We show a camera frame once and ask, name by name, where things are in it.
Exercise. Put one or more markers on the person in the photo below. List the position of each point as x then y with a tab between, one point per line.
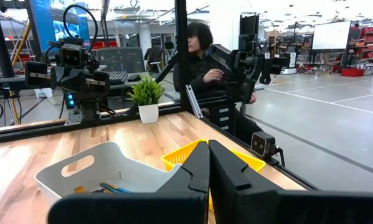
196	71

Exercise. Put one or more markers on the red storage rack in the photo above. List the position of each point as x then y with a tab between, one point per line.
370	43

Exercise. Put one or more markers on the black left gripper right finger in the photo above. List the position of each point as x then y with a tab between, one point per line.
251	205

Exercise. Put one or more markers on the white display screen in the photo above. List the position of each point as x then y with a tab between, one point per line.
331	35

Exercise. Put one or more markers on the person's hand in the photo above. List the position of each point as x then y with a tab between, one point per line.
253	98
213	76

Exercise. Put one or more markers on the light grey plastic bin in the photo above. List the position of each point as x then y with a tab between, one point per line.
111	165

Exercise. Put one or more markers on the silver aluminium bracket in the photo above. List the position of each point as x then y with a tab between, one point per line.
194	102

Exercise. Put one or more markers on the red storage box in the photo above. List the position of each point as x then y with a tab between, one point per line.
352	72

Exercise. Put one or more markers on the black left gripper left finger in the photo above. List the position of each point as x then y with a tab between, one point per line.
173	205

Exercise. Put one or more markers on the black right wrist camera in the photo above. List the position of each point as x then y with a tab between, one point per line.
71	56

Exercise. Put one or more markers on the black aluminium rig frame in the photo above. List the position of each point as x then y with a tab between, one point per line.
180	46

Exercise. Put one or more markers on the black monitor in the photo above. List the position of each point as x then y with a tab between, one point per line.
249	25

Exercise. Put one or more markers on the black drawer cabinet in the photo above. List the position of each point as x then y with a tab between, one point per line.
223	119

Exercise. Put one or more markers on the black keyboard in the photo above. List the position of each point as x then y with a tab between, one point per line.
117	76

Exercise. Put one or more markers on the thin blue paintbrush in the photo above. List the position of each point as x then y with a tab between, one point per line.
114	188

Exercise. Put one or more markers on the blue lit monitor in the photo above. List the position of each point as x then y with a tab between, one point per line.
43	18

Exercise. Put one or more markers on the black table-level camera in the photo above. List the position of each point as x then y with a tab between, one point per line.
262	144

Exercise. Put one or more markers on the yellow slotted plastic basket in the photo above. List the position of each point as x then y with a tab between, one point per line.
180	157

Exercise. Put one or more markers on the black computer mouse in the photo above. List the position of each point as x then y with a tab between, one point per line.
134	77

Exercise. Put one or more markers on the artificial plant in white pot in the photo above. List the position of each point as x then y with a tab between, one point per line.
147	93

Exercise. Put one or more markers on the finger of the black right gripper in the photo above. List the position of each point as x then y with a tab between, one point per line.
83	81
66	79

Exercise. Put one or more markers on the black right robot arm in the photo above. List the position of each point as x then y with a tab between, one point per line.
89	109

